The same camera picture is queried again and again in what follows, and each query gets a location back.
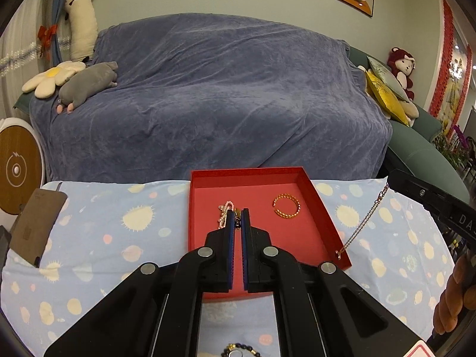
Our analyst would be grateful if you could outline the pink pearl bracelet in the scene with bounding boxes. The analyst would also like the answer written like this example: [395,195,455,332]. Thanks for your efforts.
[217,201,236,229]

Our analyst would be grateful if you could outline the flower-shaped cushion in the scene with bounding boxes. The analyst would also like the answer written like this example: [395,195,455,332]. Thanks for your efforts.
[21,60,87,99]

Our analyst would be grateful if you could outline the red cardboard box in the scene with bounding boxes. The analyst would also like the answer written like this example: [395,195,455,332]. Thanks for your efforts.
[188,166,352,302]

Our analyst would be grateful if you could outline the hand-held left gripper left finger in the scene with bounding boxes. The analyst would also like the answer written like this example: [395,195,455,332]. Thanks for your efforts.
[44,208,236,357]

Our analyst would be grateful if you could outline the potted flowers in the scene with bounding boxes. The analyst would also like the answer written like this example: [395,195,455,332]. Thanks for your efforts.
[433,126,476,183]

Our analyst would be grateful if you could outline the grey-green cushion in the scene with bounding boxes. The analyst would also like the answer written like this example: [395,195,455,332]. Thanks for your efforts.
[366,56,410,102]

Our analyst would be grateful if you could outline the red paper window decoration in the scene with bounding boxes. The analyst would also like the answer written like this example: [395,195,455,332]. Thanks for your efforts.
[428,0,456,120]

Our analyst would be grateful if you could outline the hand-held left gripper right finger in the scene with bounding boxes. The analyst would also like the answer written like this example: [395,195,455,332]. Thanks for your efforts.
[241,208,425,357]

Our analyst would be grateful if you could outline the dark wooden bead bracelet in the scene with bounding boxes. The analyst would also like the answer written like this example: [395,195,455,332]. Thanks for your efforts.
[221,343,261,357]

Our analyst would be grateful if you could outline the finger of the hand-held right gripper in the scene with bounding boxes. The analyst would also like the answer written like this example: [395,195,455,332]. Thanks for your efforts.
[387,169,452,216]

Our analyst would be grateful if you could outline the long white plush toy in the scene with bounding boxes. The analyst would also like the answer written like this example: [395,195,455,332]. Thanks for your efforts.
[64,0,98,62]

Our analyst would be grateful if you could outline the round white charging table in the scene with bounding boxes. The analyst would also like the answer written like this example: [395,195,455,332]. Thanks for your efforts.
[0,117,47,216]

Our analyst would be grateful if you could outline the cream plush toy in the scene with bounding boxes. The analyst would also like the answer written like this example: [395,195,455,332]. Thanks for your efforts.
[400,100,420,127]

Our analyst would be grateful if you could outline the yellow cushion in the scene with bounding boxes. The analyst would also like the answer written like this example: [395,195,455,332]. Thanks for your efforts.
[364,70,410,125]

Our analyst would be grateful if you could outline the light blue printed tablecloth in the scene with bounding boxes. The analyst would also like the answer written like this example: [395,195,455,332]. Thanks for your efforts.
[0,178,456,357]

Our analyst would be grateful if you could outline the green sofa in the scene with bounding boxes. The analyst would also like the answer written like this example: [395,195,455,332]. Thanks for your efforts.
[14,45,471,205]

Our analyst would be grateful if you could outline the red bow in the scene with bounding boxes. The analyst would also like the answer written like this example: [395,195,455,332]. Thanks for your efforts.
[37,24,60,60]

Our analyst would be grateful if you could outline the gold chain-link bangle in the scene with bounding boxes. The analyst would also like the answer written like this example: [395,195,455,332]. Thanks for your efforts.
[273,192,301,217]

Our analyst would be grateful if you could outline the blue blanket-covered sofa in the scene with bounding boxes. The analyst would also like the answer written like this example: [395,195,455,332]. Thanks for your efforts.
[29,13,393,183]

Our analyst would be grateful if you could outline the grey plush animal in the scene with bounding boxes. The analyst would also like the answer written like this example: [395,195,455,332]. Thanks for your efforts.
[56,61,120,115]

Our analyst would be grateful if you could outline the rose gold chain necklace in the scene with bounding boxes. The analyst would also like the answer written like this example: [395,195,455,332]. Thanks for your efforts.
[335,184,389,259]

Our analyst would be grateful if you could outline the red monkey plush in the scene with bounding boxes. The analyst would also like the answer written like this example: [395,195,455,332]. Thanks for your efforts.
[387,46,416,101]

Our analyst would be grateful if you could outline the silver tinsel garland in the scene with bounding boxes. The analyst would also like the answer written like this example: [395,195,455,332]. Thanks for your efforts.
[0,37,71,77]

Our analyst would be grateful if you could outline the person's right hand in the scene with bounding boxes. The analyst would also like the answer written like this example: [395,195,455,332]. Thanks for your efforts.
[432,251,476,335]

